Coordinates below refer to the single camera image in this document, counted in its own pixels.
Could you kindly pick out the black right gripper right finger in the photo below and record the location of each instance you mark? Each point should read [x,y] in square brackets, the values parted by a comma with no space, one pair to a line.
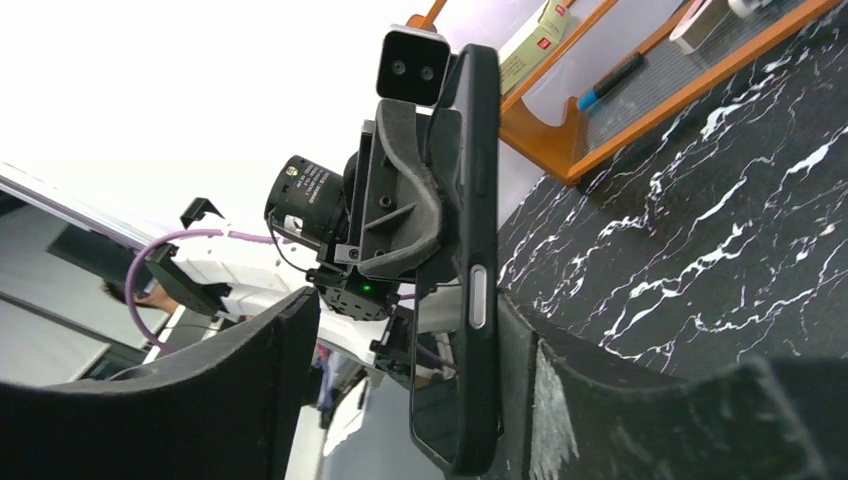
[572,410]

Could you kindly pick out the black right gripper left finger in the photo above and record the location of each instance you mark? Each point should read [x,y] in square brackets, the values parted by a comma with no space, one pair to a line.
[223,408]

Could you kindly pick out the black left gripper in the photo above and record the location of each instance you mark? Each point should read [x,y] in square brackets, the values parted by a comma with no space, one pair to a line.
[400,197]

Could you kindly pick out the black phone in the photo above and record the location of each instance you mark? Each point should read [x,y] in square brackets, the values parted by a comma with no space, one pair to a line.
[454,405]

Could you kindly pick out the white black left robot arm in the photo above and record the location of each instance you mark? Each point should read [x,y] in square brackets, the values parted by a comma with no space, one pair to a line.
[210,268]

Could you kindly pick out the orange wooden shelf rack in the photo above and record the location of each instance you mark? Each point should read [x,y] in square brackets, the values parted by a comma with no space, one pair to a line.
[665,83]

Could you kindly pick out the cream green box on shelf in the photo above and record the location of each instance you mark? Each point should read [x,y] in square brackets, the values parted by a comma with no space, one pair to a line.
[534,41]

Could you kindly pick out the blue capped black marker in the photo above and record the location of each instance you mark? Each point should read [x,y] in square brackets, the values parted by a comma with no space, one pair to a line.
[610,81]

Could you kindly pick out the pink flat box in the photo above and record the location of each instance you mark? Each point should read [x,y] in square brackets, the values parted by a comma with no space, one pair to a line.
[698,22]

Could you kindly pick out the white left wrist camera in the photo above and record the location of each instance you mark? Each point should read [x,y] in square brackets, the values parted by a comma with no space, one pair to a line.
[413,65]

